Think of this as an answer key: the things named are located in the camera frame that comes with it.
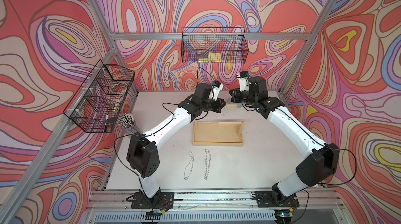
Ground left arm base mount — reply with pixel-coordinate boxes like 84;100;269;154
125;190;174;210

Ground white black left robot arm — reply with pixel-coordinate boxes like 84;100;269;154
126;81;226;199

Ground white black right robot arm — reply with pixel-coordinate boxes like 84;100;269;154
229;71;339;206

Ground black wire basket back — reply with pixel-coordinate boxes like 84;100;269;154
181;26;249;63

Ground silver ball chain necklace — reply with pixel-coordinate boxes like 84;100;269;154
183;151;197;181

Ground black wire basket left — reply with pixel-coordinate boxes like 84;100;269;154
63;60;135;133

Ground aluminium rail with vents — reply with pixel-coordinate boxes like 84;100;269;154
79;187;353;224

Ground yellow sticky notes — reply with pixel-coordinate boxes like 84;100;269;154
198;52;222;63

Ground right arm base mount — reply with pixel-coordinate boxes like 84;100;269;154
251;183;300;209

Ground chunky silver chain necklace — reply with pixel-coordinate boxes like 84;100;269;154
203;148;212;181

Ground black wire basket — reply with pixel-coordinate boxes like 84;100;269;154
181;26;249;63
63;60;135;133

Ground wooden jewelry display stand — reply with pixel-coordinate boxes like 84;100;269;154
192;120;244;147

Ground cup of pencils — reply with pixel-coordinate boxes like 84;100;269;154
118;113;135;129

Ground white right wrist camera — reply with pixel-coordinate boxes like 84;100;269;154
236;71;250;92

